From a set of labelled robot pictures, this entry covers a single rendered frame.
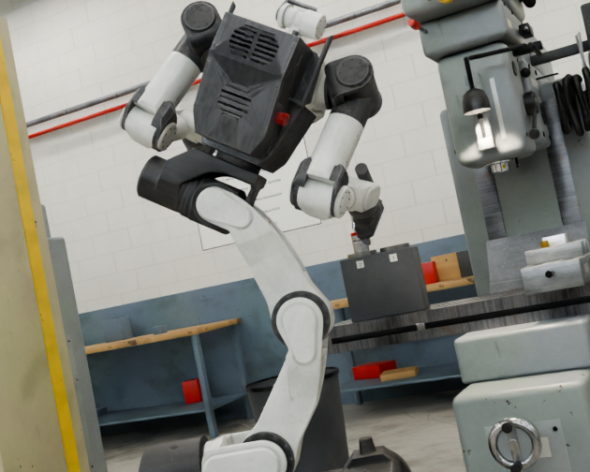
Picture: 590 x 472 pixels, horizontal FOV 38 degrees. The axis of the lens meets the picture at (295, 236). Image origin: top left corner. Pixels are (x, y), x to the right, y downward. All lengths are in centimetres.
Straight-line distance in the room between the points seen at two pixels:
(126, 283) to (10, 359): 516
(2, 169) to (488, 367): 188
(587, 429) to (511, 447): 20
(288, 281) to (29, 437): 139
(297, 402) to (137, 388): 626
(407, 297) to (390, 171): 455
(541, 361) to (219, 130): 99
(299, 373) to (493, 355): 54
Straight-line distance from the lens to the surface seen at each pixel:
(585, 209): 284
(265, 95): 197
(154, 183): 213
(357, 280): 252
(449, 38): 245
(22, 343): 317
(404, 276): 249
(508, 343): 227
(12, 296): 317
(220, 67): 202
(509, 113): 242
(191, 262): 782
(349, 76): 202
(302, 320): 201
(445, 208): 687
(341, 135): 200
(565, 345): 225
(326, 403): 412
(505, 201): 288
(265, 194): 743
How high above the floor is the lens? 109
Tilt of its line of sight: 3 degrees up
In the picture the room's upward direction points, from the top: 11 degrees counter-clockwise
